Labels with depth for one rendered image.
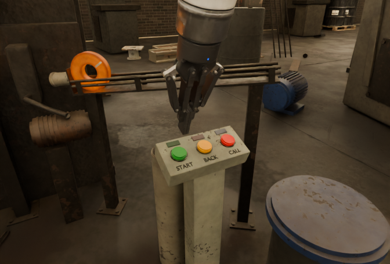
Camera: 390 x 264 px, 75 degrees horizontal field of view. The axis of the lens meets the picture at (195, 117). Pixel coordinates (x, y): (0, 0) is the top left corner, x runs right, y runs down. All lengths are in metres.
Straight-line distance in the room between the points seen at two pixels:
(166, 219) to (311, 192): 0.48
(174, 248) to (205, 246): 0.20
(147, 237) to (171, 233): 0.29
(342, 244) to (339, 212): 0.11
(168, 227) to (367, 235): 0.59
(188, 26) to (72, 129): 0.84
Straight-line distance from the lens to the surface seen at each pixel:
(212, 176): 0.72
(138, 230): 1.31
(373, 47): 2.65
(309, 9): 8.24
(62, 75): 1.16
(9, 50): 1.24
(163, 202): 0.91
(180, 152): 0.66
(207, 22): 0.41
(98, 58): 1.07
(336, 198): 0.89
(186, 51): 0.44
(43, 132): 1.16
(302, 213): 0.81
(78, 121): 1.16
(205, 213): 0.79
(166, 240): 1.04
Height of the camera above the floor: 0.96
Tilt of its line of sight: 25 degrees down
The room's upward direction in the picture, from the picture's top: straight up
